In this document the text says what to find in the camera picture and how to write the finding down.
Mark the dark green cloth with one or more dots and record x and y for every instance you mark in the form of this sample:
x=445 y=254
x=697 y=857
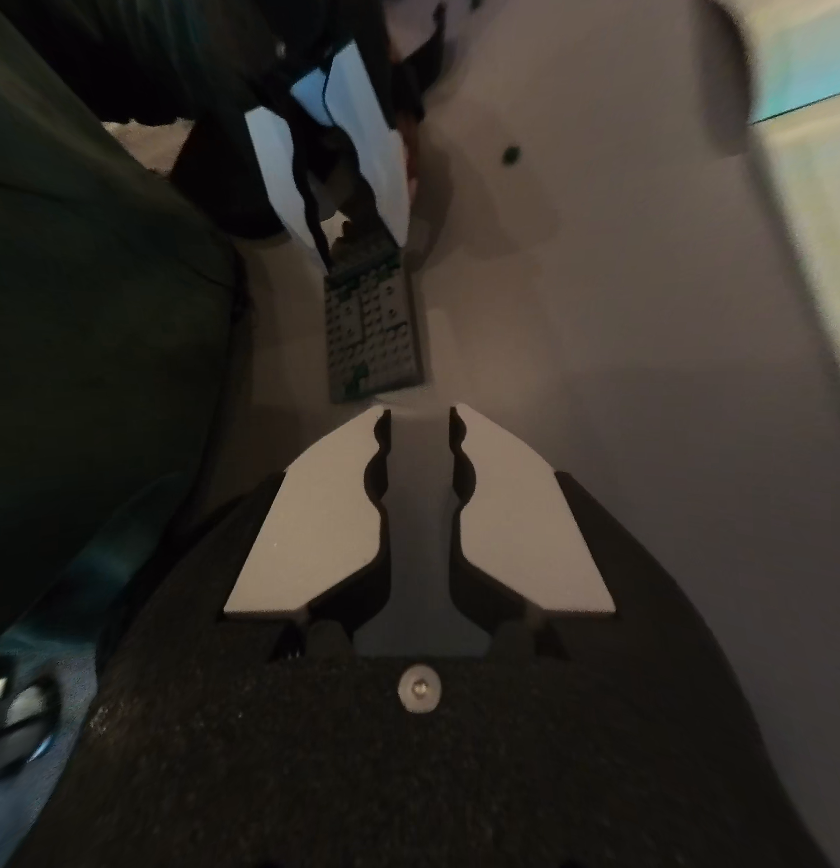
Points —
x=88 y=339

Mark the small dark green brick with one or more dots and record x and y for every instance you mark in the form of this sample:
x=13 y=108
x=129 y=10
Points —
x=509 y=154

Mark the grey building brick plate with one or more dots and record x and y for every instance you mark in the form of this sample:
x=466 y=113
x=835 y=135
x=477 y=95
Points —
x=372 y=332

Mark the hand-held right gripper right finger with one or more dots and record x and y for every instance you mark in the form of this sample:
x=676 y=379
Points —
x=522 y=536

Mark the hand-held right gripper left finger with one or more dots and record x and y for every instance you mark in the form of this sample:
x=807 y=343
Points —
x=311 y=529

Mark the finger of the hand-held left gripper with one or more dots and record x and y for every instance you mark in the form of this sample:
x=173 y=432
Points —
x=372 y=135
x=274 y=176

